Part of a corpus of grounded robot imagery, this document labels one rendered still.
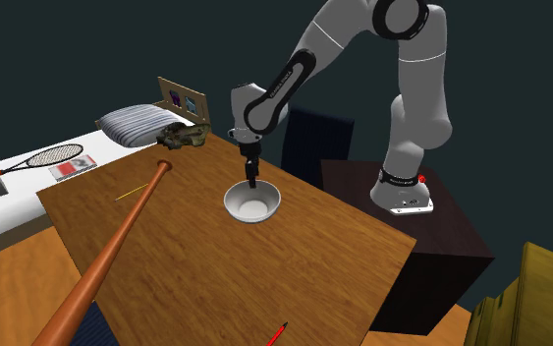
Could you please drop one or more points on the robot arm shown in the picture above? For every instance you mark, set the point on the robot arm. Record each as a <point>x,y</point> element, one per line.
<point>422,91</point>

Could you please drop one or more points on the dark blue chair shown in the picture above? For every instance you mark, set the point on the dark blue chair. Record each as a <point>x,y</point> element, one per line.
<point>95,328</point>
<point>316,144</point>

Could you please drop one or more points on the red and white book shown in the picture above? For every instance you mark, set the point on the red and white book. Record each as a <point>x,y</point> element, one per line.
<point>72,167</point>

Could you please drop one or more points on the black tennis racket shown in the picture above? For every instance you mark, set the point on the black tennis racket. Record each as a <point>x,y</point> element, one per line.
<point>55,155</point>

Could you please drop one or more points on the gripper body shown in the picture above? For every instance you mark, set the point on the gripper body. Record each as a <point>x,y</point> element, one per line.
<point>250,152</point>

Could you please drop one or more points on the white bowl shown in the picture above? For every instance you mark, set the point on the white bowl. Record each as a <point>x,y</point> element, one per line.
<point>252,209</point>

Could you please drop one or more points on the wooden baseball bat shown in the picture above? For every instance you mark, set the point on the wooden baseball bat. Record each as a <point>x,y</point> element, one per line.
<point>113,247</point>

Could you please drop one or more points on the dark robot stand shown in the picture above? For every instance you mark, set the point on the dark robot stand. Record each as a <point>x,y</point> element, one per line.
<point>443,249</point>

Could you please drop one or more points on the olive yellow cabinet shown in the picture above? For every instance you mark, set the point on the olive yellow cabinet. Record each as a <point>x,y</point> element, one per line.
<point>539,302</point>

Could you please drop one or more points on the striped pillow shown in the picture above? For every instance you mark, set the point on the striped pillow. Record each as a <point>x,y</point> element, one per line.
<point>134,123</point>

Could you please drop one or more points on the wooden table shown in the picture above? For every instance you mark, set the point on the wooden table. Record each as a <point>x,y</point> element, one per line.
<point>237,273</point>

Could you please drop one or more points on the white bed with wooden headboard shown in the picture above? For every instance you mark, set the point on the white bed with wooden headboard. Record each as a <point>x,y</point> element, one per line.
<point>22,191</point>

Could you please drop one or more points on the camouflage bag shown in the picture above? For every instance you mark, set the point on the camouflage bag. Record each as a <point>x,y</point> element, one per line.
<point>185,135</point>

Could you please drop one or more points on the red pen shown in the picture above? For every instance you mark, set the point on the red pen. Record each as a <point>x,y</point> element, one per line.
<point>277,335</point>

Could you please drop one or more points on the yellow pencil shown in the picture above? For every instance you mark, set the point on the yellow pencil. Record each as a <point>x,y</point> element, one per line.
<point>131,192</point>

